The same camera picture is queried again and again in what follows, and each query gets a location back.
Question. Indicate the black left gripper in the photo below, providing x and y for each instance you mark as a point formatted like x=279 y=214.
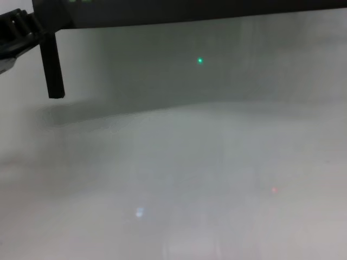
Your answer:
x=13 y=46

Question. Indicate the black tape frame outline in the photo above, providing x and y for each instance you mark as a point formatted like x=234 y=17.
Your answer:
x=54 y=75

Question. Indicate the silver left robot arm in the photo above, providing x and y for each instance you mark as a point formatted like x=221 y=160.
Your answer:
x=5 y=66

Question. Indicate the black company introduction poster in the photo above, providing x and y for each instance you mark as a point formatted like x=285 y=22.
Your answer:
x=189 y=10

